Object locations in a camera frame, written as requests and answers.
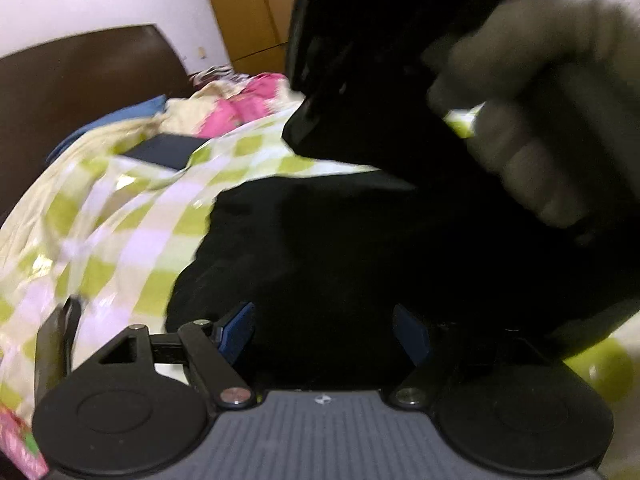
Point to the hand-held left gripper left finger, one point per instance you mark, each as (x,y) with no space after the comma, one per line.
(237,332)

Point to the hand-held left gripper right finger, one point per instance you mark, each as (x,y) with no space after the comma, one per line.
(411,332)

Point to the black pants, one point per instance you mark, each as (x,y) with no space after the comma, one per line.
(325,260)

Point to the person's right hand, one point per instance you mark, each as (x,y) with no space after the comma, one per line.
(540,100)

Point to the wooden wardrobe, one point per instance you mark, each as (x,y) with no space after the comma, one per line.
(250,5)

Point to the pink quilt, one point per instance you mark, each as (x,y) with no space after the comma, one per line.
(240,107)

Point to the checkered printed bed cover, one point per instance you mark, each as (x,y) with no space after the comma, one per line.
(125,220)

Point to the blue cloth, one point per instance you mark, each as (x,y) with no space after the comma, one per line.
(110,122)

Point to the dark brown headboard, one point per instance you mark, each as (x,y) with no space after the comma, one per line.
(75,75)

